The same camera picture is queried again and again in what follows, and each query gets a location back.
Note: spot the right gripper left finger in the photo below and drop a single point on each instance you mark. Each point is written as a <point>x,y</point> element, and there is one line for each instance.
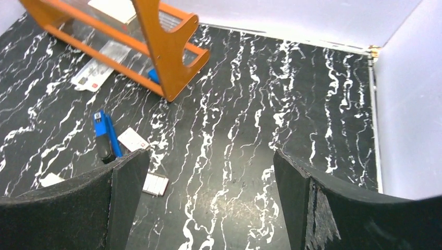
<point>94,210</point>

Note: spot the orange wooden shelf rack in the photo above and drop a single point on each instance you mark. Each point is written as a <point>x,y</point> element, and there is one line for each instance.
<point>159,31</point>

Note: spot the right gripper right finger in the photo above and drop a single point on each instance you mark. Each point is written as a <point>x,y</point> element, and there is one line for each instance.
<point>322,211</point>

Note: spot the staple box tray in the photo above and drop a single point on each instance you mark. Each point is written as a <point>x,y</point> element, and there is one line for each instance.
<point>155,184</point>

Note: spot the small blue cube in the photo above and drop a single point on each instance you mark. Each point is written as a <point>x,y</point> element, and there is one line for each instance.
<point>152,74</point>

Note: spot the red white staple box sleeve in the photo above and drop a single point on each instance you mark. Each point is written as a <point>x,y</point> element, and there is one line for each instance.
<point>132,141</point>

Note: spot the blue stapler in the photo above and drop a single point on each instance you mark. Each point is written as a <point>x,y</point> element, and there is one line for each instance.
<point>106,141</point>

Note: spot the white staple box on shelf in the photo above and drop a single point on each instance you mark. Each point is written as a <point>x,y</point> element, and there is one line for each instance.
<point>120,11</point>

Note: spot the clear plastic label packet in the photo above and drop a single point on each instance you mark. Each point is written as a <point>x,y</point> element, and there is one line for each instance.
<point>93,75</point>

